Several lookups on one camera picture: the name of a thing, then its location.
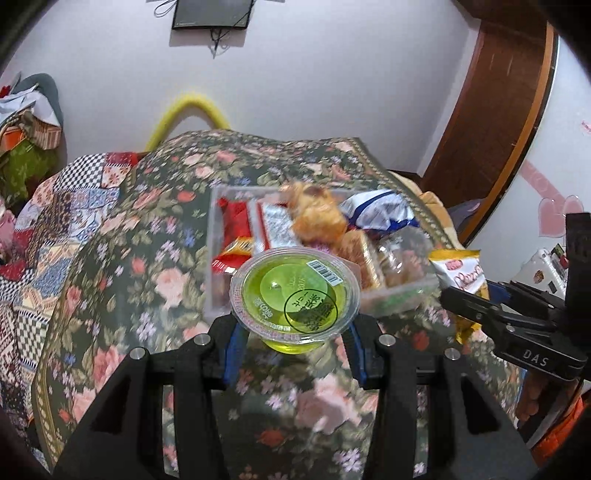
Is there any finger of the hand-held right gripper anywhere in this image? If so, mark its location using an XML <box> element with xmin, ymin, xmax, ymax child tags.
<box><xmin>485</xmin><ymin>281</ymin><xmax>571</xmax><ymax>309</ymax></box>
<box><xmin>440</xmin><ymin>286</ymin><xmax>557</xmax><ymax>333</ymax></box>

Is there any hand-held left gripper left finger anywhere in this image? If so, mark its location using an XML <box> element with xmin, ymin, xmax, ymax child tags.
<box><xmin>53</xmin><ymin>314</ymin><xmax>247</xmax><ymax>480</ymax></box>

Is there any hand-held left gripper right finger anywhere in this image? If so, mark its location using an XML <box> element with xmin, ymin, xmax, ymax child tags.
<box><xmin>344</xmin><ymin>314</ymin><xmax>539</xmax><ymax>480</ymax></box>

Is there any yellow white snack packet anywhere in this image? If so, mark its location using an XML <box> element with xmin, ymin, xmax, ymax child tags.
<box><xmin>428</xmin><ymin>249</ymin><xmax>490</xmax><ymax>344</ymax></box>

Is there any clear plastic container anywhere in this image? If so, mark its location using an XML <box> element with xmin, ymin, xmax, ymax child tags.
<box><xmin>205</xmin><ymin>185</ymin><xmax>439</xmax><ymax>319</ymax></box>

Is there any green jelly cup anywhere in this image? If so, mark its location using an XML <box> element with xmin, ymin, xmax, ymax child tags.
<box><xmin>229</xmin><ymin>248</ymin><xmax>362</xmax><ymax>355</ymax></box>

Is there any white box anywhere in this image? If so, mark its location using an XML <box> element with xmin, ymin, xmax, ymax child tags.
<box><xmin>522</xmin><ymin>247</ymin><xmax>571</xmax><ymax>298</ymax></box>

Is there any orange cracker packet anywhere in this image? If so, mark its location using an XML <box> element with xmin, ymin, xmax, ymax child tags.
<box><xmin>344</xmin><ymin>230</ymin><xmax>386</xmax><ymax>289</ymax></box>

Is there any orange red snack packet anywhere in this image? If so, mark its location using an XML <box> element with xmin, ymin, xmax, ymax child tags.
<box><xmin>211</xmin><ymin>236</ymin><xmax>254</xmax><ymax>273</ymax></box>

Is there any person's orange clothing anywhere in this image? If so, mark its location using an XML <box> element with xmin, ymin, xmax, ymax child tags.
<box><xmin>515</xmin><ymin>369</ymin><xmax>591</xmax><ymax>467</ymax></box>

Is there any green floral blanket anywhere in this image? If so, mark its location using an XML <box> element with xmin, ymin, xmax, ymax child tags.
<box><xmin>37</xmin><ymin>129</ymin><xmax>532</xmax><ymax>480</ymax></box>

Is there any tan blanket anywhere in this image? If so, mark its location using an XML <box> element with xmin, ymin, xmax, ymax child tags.
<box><xmin>388</xmin><ymin>170</ymin><xmax>455</xmax><ymax>220</ymax></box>

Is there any plain red snack packet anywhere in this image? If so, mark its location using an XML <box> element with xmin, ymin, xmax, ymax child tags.
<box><xmin>217</xmin><ymin>198</ymin><xmax>252</xmax><ymax>252</ymax></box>

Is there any golden pastry bag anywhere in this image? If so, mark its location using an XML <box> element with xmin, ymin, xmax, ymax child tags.
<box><xmin>281</xmin><ymin>181</ymin><xmax>348</xmax><ymax>243</ymax></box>

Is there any white blue snack packet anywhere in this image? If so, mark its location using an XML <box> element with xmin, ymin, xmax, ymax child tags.
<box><xmin>339</xmin><ymin>190</ymin><xmax>419</xmax><ymax>232</ymax></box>

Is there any patchwork quilt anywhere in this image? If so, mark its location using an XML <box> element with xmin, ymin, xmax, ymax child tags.
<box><xmin>0</xmin><ymin>152</ymin><xmax>139</xmax><ymax>457</ymax></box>

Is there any yellow foam tube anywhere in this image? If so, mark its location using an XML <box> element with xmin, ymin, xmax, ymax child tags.
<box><xmin>145</xmin><ymin>92</ymin><xmax>232</xmax><ymax>153</ymax></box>

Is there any pile of clothes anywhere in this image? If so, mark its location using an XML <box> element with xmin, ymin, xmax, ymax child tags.
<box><xmin>0</xmin><ymin>73</ymin><xmax>63</xmax><ymax>204</ymax></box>

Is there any brown wooden door frame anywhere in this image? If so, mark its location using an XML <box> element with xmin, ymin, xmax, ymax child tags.
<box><xmin>420</xmin><ymin>18</ymin><xmax>559</xmax><ymax>245</ymax></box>

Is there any wall-mounted screen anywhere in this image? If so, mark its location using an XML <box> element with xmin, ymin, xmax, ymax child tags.
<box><xmin>172</xmin><ymin>0</ymin><xmax>254</xmax><ymax>31</ymax></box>

